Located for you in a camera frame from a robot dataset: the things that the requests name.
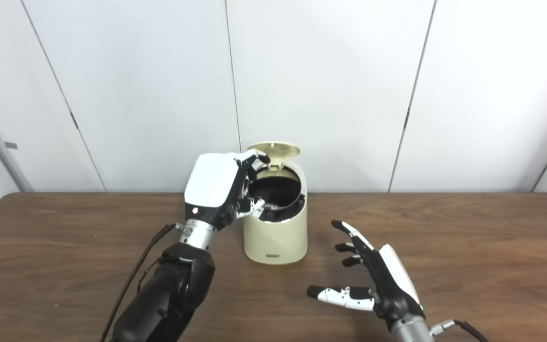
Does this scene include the black bin liner bag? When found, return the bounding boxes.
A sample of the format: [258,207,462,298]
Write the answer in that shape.
[249,167,306,223]

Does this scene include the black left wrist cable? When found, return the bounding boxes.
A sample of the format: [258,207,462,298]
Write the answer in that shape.
[99,222,193,342]

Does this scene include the cream-colored bin body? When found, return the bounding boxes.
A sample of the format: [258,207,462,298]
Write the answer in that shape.
[243,159,308,265]

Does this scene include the cream round bin lid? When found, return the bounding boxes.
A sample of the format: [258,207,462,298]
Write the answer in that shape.
[247,141,301,171]

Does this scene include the grey wall corner post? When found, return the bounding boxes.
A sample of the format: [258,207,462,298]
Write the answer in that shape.
[0,85,33,192]

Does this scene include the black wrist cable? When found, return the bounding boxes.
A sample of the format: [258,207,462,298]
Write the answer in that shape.
[429,320,488,342]
[99,222,193,342]

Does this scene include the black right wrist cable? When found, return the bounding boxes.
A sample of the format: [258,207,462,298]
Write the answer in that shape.
[429,320,488,342]

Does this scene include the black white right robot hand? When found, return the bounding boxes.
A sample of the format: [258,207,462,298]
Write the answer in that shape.
[307,219,425,331]

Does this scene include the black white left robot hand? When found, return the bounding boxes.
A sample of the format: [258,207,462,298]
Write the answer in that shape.
[184,149,271,231]

